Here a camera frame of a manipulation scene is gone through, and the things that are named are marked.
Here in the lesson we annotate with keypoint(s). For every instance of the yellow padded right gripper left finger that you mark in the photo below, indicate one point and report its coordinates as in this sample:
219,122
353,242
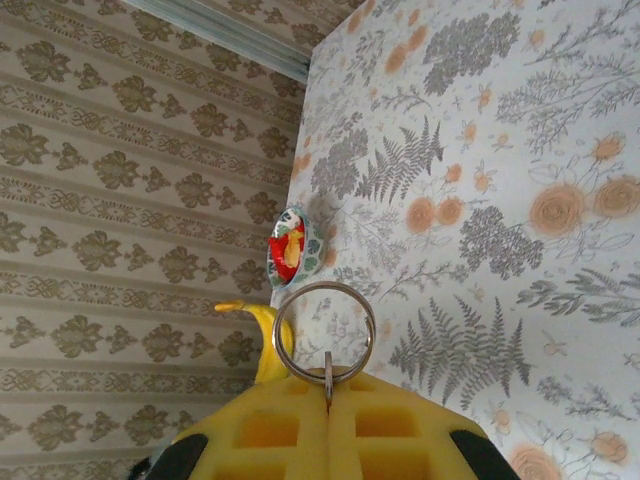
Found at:
280,450

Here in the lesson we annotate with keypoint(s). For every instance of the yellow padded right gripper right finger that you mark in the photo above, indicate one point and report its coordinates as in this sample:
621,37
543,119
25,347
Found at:
400,450

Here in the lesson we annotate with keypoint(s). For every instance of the yellow banana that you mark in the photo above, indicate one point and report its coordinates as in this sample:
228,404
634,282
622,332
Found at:
267,340

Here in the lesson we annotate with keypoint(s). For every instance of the red item in bowl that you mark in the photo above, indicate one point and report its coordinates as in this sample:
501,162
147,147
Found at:
277,260

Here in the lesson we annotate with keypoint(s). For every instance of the yellow item in bowl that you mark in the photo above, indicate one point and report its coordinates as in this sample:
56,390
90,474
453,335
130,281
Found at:
294,247

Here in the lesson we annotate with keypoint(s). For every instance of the red and yellow toy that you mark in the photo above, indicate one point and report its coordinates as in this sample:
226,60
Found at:
312,245

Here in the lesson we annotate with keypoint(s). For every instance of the floral tablecloth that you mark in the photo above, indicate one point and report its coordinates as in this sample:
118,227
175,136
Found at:
500,150

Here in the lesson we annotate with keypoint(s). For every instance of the aluminium frame post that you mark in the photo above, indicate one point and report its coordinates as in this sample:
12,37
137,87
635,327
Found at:
225,30

